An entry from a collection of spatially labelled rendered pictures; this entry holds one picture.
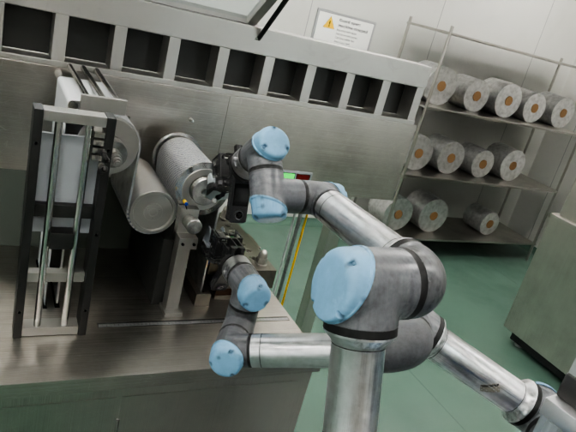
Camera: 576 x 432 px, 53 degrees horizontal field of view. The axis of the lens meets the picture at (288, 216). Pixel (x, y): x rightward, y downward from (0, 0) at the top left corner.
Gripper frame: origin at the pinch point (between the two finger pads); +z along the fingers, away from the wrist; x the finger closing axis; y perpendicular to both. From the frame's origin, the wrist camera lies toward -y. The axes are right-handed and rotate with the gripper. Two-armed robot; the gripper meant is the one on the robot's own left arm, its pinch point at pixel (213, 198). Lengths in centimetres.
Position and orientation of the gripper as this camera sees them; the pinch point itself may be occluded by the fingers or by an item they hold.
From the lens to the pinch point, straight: 151.5
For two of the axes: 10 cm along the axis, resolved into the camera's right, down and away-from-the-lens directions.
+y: -0.8, -9.6, 2.5
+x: -8.8, -0.5, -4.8
